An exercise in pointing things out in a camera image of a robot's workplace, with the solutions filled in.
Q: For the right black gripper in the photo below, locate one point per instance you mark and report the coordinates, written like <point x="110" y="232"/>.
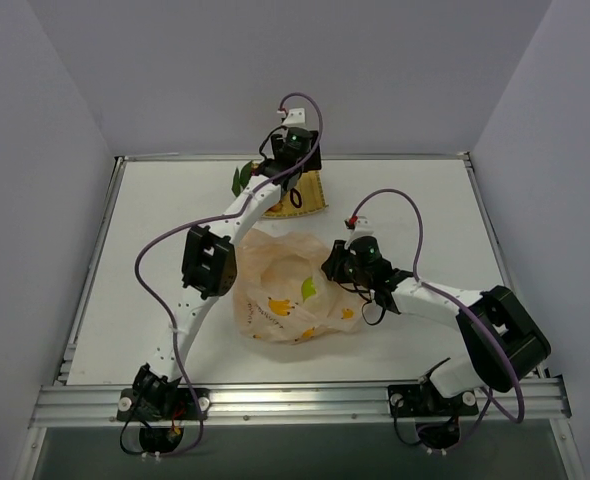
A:
<point x="335" y="263"/>

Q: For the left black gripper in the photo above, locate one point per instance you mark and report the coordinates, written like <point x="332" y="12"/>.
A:
<point x="313" y="154"/>

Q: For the fake strawberry bunch with leaves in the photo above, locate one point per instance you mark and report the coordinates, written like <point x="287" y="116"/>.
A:
<point x="242" y="176"/>

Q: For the green fake pear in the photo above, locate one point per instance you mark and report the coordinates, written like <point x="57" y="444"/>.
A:
<point x="308" y="289"/>

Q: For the translucent banana print plastic bag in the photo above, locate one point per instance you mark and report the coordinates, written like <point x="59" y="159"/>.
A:
<point x="267" y="301"/>

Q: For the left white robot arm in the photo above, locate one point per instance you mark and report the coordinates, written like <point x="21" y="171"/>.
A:
<point x="208" y="266"/>

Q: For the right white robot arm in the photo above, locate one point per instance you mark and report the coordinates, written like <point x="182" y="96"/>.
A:
<point x="503" y="343"/>

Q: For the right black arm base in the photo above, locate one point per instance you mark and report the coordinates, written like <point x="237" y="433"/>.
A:
<point x="422" y="417"/>

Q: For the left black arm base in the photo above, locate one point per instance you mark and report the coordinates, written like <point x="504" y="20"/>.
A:
<point x="151" y="412"/>

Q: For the yellow woven mat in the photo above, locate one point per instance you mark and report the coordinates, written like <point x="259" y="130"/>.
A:
<point x="306" y="198"/>

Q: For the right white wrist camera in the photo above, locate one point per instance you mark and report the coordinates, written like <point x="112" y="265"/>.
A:
<point x="358" y="227"/>

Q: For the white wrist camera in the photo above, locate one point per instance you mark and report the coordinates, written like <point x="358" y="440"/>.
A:
<point x="294" y="117"/>
<point x="358" y="227"/>

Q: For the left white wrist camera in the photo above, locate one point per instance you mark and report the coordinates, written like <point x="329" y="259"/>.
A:
<point x="294" y="117"/>

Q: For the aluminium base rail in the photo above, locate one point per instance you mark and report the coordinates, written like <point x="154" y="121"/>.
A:
<point x="229" y="404"/>

